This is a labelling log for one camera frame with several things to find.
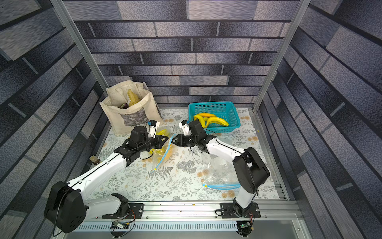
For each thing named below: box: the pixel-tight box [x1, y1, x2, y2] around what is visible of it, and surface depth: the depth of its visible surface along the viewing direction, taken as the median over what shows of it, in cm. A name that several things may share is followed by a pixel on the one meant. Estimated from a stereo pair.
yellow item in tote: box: [127, 88, 140, 107], surface depth 97 cm
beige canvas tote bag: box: [99, 80, 165, 136], surface depth 97 cm
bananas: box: [192, 112, 230, 128], surface depth 106 cm
